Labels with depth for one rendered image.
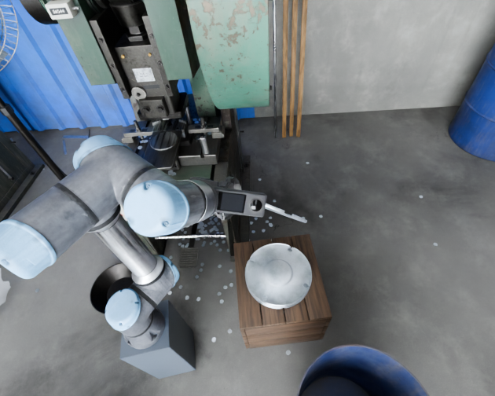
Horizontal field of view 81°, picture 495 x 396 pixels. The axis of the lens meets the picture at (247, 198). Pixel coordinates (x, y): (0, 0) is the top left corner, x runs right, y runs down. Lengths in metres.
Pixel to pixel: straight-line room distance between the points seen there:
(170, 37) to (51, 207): 0.80
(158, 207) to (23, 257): 0.16
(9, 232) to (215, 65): 0.60
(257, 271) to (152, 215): 0.97
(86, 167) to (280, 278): 1.00
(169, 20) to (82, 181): 0.76
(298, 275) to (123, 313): 0.70
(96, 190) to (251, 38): 0.52
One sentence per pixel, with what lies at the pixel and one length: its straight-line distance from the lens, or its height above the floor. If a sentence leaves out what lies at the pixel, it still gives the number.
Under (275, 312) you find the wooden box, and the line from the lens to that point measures 1.29.
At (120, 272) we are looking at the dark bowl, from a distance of 1.94.
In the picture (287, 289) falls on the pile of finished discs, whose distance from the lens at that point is 1.28.
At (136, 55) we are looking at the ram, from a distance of 1.23.
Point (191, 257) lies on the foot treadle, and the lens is 1.67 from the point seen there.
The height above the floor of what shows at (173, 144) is 0.78.
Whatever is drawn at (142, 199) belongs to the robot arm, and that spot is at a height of 1.30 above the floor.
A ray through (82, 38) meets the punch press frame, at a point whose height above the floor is 1.22.
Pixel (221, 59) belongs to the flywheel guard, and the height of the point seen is 1.24.
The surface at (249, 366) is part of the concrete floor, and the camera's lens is 1.60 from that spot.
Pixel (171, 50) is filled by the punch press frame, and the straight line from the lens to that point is 1.14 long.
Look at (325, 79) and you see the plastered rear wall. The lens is 2.66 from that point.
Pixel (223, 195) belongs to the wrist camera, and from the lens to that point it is 0.54.
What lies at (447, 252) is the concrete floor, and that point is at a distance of 2.06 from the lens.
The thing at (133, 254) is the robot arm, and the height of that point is 0.82.
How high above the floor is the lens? 1.57
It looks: 50 degrees down
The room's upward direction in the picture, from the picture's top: 7 degrees counter-clockwise
